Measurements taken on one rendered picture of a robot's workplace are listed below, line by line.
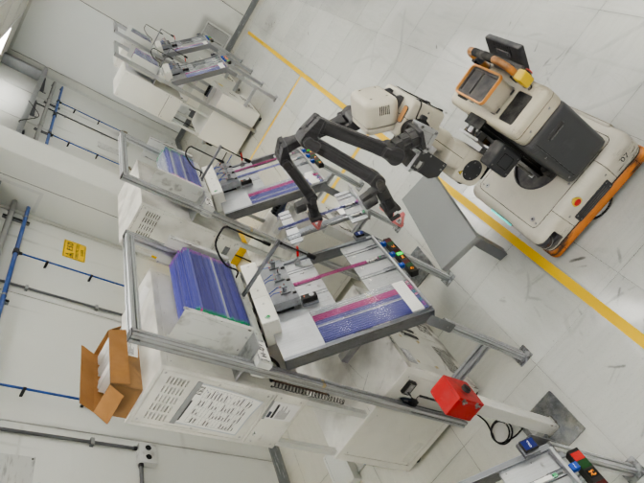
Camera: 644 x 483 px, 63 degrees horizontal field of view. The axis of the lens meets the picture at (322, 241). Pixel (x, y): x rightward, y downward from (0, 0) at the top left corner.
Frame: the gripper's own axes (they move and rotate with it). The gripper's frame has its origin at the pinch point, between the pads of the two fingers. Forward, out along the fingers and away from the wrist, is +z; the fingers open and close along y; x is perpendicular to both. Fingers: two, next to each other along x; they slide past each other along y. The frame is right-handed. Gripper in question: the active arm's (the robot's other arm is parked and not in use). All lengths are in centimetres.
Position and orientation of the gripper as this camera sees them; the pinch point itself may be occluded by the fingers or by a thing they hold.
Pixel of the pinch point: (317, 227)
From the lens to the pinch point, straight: 300.9
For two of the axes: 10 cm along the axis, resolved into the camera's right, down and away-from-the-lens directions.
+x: 9.4, -3.3, 1.0
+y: 2.8, 5.4, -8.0
